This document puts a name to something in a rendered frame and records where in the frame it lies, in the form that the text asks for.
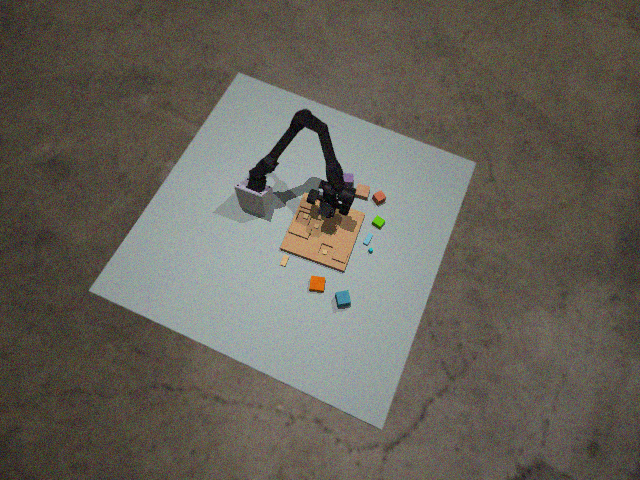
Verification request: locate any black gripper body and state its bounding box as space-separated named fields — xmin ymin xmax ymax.
xmin=307 ymin=189 xmax=351 ymax=216

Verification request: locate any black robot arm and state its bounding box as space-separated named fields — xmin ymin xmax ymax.
xmin=246 ymin=109 xmax=356 ymax=218

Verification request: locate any tan wooden puzzle board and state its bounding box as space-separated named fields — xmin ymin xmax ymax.
xmin=280 ymin=192 xmax=365 ymax=272

